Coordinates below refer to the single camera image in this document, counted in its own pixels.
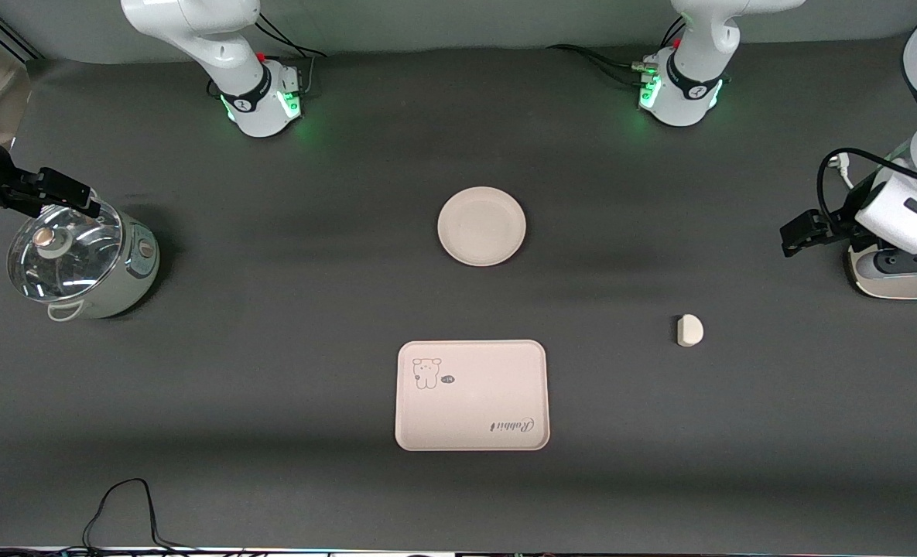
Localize round beige plate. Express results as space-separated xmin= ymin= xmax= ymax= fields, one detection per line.
xmin=437 ymin=186 xmax=527 ymax=268

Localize beige rectangular rabbit-print tray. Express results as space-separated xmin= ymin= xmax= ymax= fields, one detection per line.
xmin=395 ymin=340 xmax=551 ymax=452

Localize glass pot lid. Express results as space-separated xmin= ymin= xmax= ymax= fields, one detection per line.
xmin=7 ymin=203 xmax=125 ymax=302

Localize pale green electric cooking pot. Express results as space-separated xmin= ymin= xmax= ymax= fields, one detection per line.
xmin=7 ymin=203 xmax=161 ymax=322

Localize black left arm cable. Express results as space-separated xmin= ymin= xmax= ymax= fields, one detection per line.
xmin=816 ymin=147 xmax=917 ymax=233

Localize black right base cables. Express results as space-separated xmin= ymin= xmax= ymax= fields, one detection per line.
xmin=207 ymin=12 xmax=327 ymax=100

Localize black base cables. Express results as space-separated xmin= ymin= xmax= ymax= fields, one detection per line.
xmin=547 ymin=15 xmax=687 ymax=86
xmin=207 ymin=12 xmax=327 ymax=100

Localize black left base cables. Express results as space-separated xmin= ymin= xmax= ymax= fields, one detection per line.
xmin=547 ymin=15 xmax=687 ymax=86

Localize thin black loose cable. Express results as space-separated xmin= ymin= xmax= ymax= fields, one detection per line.
xmin=0 ymin=478 xmax=196 ymax=555

